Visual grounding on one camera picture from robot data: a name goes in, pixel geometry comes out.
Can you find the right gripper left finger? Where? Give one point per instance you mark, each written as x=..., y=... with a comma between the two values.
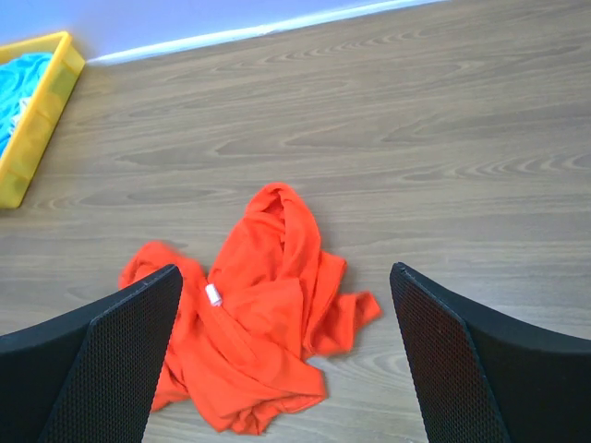
x=90, y=374

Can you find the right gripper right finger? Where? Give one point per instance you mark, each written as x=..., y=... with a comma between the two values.
x=483, y=376

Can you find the orange t shirt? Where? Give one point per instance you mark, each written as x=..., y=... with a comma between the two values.
x=246, y=328

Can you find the yellow plastic bin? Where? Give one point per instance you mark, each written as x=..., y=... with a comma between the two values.
x=25, y=148

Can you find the light blue t shirt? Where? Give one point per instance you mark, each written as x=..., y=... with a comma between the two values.
x=20, y=78

